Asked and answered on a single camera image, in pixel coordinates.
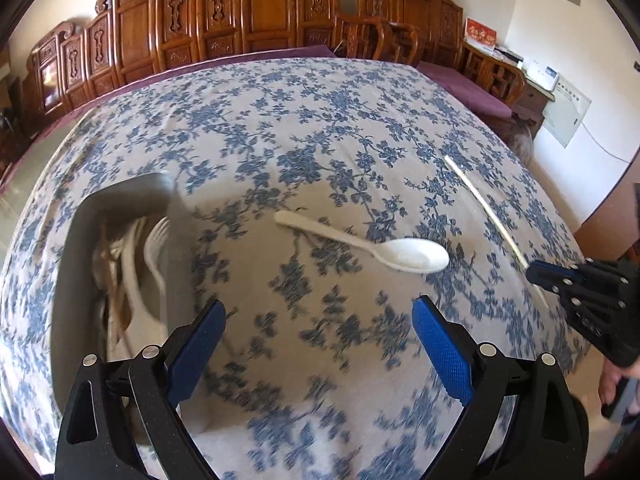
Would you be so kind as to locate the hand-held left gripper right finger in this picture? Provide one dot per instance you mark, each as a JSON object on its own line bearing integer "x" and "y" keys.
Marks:
{"x": 442, "y": 345}

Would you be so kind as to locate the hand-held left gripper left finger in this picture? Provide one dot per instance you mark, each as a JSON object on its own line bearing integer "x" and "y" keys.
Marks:
{"x": 197, "y": 345}

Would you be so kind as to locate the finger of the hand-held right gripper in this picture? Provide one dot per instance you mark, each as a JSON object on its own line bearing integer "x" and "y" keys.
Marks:
{"x": 547, "y": 284}
{"x": 555, "y": 270}

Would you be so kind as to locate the pale chopstick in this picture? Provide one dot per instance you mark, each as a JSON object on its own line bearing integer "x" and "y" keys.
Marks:
{"x": 480, "y": 195}

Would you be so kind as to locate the white plastic fork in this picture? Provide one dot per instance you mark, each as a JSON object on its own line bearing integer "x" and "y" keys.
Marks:
{"x": 156, "y": 245}

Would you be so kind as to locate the grey metal tray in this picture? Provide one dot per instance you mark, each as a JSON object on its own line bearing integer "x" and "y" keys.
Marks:
{"x": 75, "y": 270}

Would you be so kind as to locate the person's right hand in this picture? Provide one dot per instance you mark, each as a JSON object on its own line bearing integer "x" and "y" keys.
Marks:
{"x": 607, "y": 385}

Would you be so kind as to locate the brown wooden door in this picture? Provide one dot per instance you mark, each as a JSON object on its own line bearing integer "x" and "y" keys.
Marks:
{"x": 612, "y": 220}

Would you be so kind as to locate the white device box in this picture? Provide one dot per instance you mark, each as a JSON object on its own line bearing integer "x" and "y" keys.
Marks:
{"x": 542, "y": 75}

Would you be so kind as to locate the wooden side cabinet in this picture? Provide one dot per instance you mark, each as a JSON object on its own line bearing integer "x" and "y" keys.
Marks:
{"x": 495, "y": 72}

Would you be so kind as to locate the blue floral tablecloth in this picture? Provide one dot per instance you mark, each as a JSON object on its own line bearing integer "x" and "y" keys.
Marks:
{"x": 300, "y": 150}

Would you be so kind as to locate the red box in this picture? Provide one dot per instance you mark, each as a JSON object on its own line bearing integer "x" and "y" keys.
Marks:
{"x": 481, "y": 36}

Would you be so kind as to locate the wooden armchair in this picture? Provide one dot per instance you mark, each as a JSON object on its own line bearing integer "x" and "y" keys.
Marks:
{"x": 380, "y": 40}

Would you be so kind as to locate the carved wooden screen panel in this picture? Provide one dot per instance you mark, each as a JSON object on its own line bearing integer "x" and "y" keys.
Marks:
{"x": 57, "y": 80}
{"x": 145, "y": 35}
{"x": 270, "y": 10}
{"x": 415, "y": 5}

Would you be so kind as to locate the white wall panel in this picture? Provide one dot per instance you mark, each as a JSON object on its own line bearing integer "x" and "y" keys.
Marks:
{"x": 566, "y": 110}

